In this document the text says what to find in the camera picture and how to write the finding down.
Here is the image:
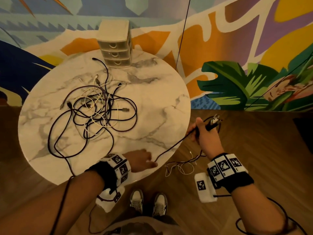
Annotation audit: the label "white three-drawer organizer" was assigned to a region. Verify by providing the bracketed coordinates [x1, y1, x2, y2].
[96, 19, 133, 69]

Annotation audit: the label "thin white cable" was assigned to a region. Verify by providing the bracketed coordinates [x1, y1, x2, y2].
[165, 151, 196, 178]

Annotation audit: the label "tangle of black cables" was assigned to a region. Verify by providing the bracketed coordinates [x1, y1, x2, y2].
[47, 57, 138, 235]

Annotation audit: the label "person's left shoe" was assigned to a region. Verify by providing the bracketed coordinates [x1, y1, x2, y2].
[129, 189, 144, 215]

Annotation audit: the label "black cable bundle with plugs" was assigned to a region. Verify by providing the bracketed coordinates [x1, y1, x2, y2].
[155, 115, 223, 169]

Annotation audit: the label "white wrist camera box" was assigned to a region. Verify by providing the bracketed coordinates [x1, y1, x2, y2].
[194, 172, 218, 203]
[95, 185, 126, 213]

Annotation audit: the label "tangle of white cables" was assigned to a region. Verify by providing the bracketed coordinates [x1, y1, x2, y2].
[73, 74, 120, 140]

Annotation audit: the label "person's right shoe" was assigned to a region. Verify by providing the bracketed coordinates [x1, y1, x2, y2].
[152, 192, 169, 217]

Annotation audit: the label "person's grey trousers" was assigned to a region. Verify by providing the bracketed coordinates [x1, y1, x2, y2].
[102, 213, 182, 235]

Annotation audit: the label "person's shoe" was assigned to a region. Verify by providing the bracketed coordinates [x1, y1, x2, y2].
[152, 192, 169, 217]
[129, 189, 144, 215]

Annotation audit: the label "thin black hanging cable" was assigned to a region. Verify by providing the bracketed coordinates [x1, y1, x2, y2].
[175, 0, 192, 71]

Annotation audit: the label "person's right forearm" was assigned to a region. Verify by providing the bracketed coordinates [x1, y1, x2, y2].
[229, 183, 298, 235]

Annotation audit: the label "person's left hand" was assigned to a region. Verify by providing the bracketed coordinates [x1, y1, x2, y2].
[122, 149, 158, 173]

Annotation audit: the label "person's right hand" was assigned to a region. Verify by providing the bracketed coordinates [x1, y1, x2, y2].
[187, 117, 222, 160]

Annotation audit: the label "thin black slanting cable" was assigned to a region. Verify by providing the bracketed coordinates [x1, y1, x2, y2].
[244, 52, 313, 111]

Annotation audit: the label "black wristband with marker tiles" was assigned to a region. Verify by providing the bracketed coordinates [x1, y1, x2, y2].
[86, 153, 131, 194]
[207, 153, 255, 194]

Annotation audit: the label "person's left forearm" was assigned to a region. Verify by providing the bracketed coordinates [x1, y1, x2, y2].
[0, 169, 111, 235]

